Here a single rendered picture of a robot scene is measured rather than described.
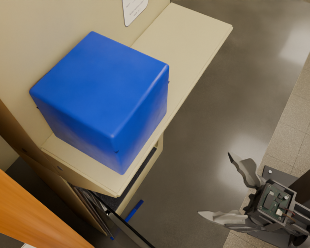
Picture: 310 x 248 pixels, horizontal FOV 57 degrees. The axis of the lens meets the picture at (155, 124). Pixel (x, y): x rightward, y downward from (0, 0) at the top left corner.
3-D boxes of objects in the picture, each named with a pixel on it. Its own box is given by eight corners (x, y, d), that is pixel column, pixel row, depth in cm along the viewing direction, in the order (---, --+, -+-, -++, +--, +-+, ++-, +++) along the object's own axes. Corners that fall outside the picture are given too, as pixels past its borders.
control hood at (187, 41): (60, 178, 42) (36, 148, 34) (168, 45, 57) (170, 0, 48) (124, 220, 39) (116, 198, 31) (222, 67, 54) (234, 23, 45)
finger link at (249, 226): (222, 207, 56) (264, 204, 57) (219, 209, 58) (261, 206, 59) (227, 232, 54) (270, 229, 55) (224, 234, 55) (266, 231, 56)
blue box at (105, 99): (54, 137, 35) (25, 90, 27) (104, 81, 39) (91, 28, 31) (123, 177, 32) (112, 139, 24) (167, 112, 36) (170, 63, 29)
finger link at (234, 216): (202, 205, 52) (251, 201, 53) (196, 212, 57) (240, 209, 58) (205, 223, 50) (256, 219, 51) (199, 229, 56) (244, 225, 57)
